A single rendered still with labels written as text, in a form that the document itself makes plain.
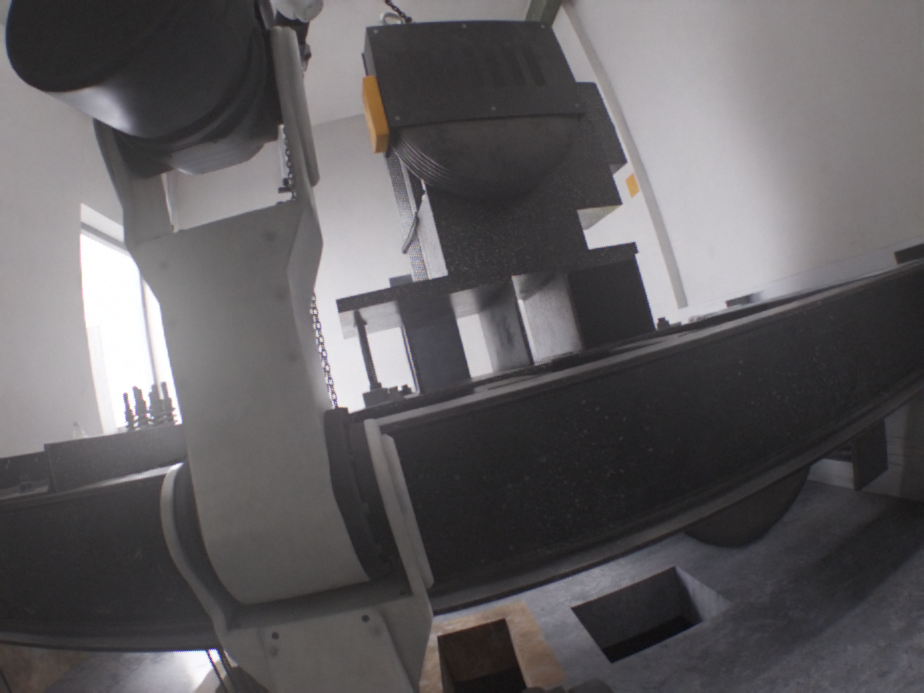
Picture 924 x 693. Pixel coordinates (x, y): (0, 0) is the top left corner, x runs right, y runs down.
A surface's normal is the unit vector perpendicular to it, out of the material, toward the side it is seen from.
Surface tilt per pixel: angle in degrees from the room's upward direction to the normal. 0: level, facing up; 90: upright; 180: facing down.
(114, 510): 90
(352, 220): 90
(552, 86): 90
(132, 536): 90
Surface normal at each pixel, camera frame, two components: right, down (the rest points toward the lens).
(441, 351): -0.04, -0.04
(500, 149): 0.22, -0.11
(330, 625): 0.06, -0.48
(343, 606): -0.22, -0.97
